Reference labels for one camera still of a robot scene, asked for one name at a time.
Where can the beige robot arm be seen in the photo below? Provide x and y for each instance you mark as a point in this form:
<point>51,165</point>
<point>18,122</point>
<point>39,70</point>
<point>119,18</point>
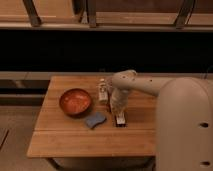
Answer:
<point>184,117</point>

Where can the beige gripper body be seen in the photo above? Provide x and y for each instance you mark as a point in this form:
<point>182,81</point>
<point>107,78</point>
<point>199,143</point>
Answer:
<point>118,100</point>

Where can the orange round bowl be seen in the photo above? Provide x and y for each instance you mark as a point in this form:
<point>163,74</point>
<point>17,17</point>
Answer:
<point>75,101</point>

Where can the small white bottle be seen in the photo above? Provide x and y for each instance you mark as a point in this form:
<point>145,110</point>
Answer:
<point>102,91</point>

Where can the blue sponge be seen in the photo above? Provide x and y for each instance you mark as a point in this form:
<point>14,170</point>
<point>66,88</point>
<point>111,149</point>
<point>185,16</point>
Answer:
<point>95,119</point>

